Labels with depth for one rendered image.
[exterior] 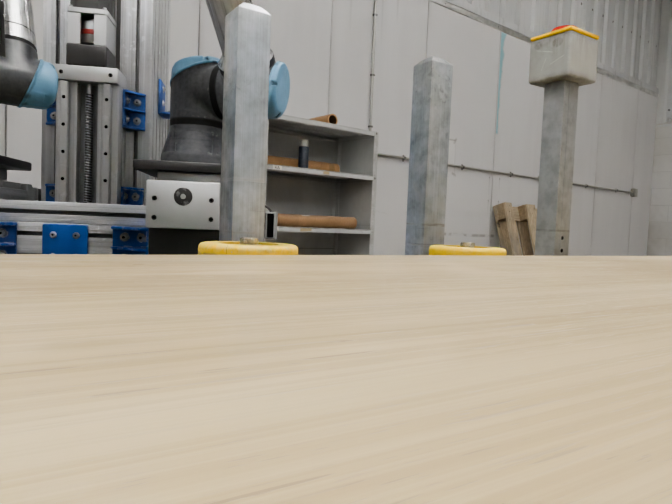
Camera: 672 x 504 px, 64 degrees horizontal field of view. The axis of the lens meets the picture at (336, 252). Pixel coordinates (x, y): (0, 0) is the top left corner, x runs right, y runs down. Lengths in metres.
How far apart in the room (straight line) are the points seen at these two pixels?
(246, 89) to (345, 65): 3.66
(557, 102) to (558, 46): 0.08
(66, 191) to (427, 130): 0.90
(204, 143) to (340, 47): 3.08
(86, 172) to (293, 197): 2.55
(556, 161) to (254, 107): 0.49
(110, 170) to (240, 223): 0.82
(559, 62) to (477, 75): 4.46
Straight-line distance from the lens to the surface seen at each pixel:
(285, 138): 3.78
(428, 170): 0.68
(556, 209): 0.87
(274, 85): 1.15
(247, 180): 0.55
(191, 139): 1.20
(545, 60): 0.90
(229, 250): 0.41
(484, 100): 5.39
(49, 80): 0.96
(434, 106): 0.69
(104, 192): 1.33
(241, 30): 0.57
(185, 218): 1.06
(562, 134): 0.88
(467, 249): 0.55
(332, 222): 3.48
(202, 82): 1.22
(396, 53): 4.59
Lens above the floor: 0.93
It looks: 3 degrees down
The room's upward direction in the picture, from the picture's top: 2 degrees clockwise
